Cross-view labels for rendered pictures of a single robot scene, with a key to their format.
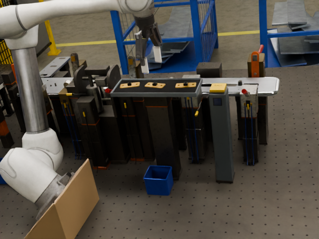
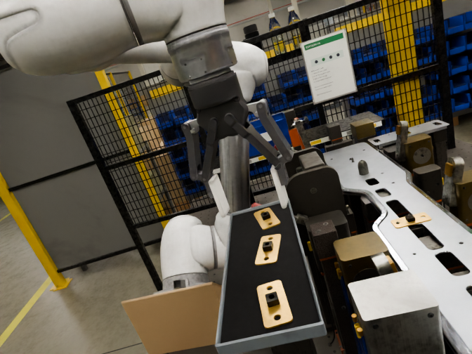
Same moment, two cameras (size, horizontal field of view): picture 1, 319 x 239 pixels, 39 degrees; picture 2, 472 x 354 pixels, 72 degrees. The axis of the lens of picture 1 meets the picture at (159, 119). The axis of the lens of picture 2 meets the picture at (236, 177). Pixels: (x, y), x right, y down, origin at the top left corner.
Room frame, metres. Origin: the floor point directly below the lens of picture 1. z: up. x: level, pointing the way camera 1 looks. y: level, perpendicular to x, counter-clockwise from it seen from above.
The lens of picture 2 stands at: (1.61, -0.49, 1.48)
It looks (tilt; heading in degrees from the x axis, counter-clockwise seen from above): 19 degrees down; 78
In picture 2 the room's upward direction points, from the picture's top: 19 degrees counter-clockwise
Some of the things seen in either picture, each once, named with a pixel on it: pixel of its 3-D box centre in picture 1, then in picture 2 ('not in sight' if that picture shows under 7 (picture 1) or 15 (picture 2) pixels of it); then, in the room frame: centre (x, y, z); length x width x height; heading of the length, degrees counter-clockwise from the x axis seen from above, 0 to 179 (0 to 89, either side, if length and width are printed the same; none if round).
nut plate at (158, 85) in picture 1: (154, 84); (267, 246); (1.72, 0.00, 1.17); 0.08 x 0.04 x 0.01; 59
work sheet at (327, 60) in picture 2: not in sight; (329, 67); (2.55, 1.01, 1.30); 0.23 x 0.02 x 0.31; 160
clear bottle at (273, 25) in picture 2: not in sight; (276, 34); (2.40, 1.17, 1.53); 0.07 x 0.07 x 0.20
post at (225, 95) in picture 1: (222, 136); not in sight; (1.62, -0.25, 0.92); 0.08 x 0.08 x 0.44; 70
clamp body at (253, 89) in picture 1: (249, 126); not in sight; (1.73, -0.40, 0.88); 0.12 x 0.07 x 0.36; 160
